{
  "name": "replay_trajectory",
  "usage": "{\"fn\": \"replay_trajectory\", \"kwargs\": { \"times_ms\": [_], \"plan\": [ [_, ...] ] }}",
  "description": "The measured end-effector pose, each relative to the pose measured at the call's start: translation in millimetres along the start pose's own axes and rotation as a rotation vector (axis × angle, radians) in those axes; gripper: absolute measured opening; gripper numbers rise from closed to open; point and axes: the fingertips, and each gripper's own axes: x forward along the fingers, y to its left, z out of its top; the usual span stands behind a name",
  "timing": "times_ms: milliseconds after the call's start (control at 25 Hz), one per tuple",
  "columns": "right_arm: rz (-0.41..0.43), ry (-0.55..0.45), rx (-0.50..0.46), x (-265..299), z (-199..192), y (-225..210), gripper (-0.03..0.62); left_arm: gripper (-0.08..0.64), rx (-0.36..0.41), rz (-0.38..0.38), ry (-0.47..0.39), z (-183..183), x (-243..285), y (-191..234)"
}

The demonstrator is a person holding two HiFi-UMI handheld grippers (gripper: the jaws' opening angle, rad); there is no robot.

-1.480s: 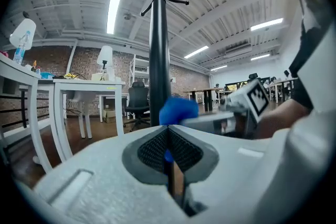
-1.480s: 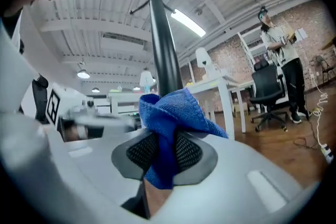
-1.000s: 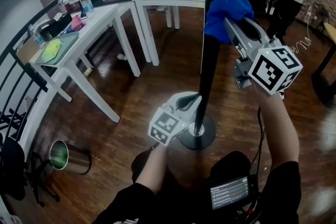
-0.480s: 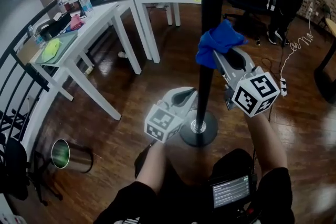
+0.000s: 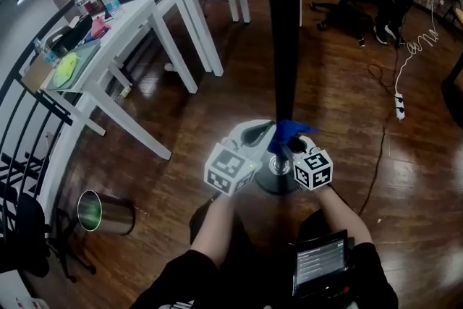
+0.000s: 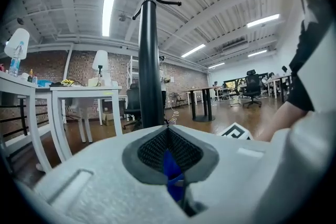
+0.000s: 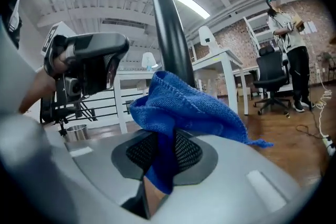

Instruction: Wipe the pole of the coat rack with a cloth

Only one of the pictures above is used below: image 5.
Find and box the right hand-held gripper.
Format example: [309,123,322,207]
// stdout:
[281,135,334,192]

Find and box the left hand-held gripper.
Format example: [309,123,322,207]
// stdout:
[204,119,278,197]

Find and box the blue cloth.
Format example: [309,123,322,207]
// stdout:
[267,119,319,156]

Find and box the black coat rack stand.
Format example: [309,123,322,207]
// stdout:
[252,0,308,195]

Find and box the person's left forearm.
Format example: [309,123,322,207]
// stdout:
[190,190,236,268]

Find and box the person's right forearm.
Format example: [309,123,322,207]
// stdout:
[313,184,373,247]

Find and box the black chest-mounted screen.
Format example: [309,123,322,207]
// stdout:
[291,229,355,297]

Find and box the steel trash bin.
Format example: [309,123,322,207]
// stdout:
[77,190,137,236]

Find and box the person's black shirt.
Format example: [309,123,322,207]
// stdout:
[132,208,399,309]

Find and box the green tray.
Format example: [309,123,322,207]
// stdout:
[45,38,102,91]

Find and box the pink pouch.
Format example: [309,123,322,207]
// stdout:
[90,17,112,40]

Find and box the black stair railing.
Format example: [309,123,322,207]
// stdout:
[0,0,182,265]

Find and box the yellow-green rag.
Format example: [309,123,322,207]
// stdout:
[53,52,79,86]

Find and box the black box device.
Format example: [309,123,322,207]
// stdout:
[50,14,93,55]

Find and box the brown cardboard box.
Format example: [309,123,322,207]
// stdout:
[20,54,56,94]

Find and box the black floor cable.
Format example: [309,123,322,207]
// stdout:
[357,63,398,218]

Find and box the white power strip with cable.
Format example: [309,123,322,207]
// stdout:
[394,0,441,121]

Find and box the black chest mount rig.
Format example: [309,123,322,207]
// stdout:
[292,282,355,309]

